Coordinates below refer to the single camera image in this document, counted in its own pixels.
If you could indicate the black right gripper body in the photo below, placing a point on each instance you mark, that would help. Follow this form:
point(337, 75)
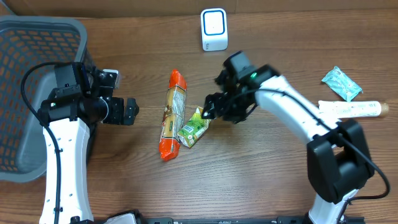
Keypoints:
point(219, 104)

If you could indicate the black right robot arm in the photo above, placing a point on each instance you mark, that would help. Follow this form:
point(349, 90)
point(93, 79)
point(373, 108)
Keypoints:
point(338, 158)

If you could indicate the white barcode scanner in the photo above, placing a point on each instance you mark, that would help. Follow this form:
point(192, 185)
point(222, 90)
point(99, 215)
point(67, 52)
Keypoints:
point(214, 29)

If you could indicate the white tube gold cap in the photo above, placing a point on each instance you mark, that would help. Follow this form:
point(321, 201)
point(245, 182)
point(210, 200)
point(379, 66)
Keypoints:
point(354, 109)

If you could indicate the grey plastic shopping basket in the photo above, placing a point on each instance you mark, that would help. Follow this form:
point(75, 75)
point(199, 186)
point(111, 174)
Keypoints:
point(27, 41)

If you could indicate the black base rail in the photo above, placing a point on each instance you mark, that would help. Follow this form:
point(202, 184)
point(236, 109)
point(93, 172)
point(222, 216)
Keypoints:
point(135, 217)

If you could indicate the orange spaghetti packet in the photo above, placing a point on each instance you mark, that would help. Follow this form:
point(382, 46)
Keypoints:
point(173, 117)

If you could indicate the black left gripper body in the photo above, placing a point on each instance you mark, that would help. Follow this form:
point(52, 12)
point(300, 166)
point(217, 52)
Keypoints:
point(117, 109)

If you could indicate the green drink carton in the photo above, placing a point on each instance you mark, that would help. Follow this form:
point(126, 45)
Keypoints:
point(194, 129)

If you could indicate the mint green tissue pack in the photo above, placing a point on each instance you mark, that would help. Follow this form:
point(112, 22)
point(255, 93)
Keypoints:
point(341, 84)

